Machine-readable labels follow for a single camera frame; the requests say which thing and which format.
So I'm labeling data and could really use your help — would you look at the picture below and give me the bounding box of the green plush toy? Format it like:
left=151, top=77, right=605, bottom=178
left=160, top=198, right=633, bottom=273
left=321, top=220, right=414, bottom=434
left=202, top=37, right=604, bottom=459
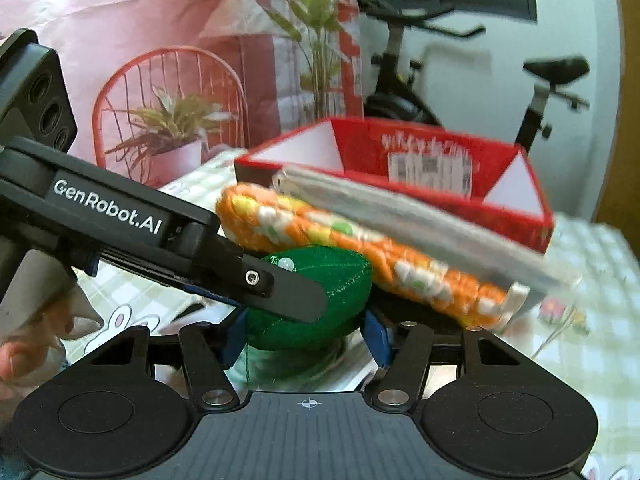
left=246, top=245, right=372, bottom=352

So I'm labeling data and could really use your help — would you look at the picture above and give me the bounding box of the orange floral fabric pouch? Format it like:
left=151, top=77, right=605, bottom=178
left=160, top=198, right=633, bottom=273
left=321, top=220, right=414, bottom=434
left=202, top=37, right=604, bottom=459
left=214, top=182, right=532, bottom=332

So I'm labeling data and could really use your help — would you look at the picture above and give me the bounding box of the person's left hand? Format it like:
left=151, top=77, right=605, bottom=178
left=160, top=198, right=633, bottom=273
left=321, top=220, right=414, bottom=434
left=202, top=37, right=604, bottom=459
left=1, top=249, right=103, bottom=404

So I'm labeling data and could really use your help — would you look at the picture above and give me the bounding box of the pink printed backdrop poster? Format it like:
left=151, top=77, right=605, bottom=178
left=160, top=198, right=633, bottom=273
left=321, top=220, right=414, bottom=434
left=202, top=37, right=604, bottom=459
left=1, top=0, right=362, bottom=188

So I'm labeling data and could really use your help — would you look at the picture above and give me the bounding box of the red cardboard box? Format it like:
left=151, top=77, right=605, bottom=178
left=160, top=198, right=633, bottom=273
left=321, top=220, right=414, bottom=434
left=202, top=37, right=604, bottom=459
left=234, top=117, right=554, bottom=252

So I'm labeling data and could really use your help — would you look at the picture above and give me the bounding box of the checked bunny tablecloth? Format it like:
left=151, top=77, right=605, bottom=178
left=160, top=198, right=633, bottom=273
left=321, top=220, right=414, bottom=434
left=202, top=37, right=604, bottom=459
left=60, top=148, right=640, bottom=480

